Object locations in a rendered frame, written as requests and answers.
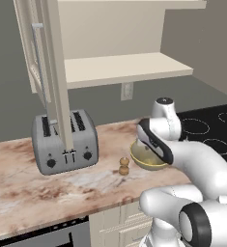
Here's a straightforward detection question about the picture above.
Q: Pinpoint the brown wooden shaker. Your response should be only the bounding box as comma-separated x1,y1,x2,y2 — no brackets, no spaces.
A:
118,156,130,177

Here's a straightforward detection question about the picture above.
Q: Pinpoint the yellow mixing bowl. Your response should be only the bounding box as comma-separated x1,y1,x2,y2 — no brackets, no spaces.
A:
129,138,169,172

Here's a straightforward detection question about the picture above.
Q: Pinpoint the beige cabinet door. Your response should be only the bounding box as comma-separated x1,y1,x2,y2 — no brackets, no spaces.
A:
13,0,74,152

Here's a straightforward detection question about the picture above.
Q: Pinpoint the silver four-slot toaster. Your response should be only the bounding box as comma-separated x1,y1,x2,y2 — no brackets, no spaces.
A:
31,108,99,176

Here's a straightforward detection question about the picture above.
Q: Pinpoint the black hob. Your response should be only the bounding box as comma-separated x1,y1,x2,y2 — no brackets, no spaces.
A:
175,103,227,175

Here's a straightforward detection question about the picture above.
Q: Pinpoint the cream base cupboard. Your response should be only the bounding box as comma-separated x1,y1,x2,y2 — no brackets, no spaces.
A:
88,200,156,247

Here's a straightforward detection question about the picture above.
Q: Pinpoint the black dishwasher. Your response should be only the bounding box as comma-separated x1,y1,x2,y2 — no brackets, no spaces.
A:
0,215,92,247

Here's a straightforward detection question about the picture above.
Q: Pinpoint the white wall socket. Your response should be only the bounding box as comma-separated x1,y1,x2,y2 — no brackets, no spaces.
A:
120,82,134,101

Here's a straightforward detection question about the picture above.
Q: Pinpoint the beige open wall cabinet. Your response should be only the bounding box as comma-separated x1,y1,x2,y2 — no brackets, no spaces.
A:
29,0,208,95

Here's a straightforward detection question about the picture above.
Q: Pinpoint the silver cabinet door handle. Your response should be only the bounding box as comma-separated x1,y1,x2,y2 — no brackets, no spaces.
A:
31,22,58,125

